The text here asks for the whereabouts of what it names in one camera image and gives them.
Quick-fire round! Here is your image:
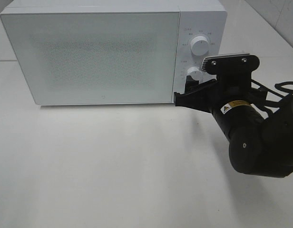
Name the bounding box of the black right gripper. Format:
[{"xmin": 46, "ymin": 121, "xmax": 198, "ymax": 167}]
[{"xmin": 174, "ymin": 75, "xmax": 267, "ymax": 140}]

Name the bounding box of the white timer knob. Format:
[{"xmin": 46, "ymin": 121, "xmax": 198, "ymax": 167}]
[{"xmin": 187, "ymin": 66, "xmax": 205, "ymax": 83}]

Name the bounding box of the white microwave door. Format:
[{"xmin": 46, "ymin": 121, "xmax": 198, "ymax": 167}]
[{"xmin": 1, "ymin": 12, "xmax": 179, "ymax": 105}]

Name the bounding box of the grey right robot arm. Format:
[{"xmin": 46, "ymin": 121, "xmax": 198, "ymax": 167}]
[{"xmin": 174, "ymin": 74, "xmax": 293, "ymax": 178}]

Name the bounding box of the upper white power knob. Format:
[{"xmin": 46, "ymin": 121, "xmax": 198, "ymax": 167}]
[{"xmin": 190, "ymin": 35, "xmax": 210, "ymax": 56}]

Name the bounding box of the white microwave oven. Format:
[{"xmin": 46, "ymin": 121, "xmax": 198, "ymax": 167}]
[{"xmin": 0, "ymin": 0, "xmax": 227, "ymax": 104}]

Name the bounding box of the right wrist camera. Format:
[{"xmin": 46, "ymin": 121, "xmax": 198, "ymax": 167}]
[{"xmin": 201, "ymin": 53, "xmax": 260, "ymax": 82}]

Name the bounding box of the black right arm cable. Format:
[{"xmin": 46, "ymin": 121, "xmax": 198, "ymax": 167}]
[{"xmin": 250, "ymin": 79, "xmax": 293, "ymax": 112}]

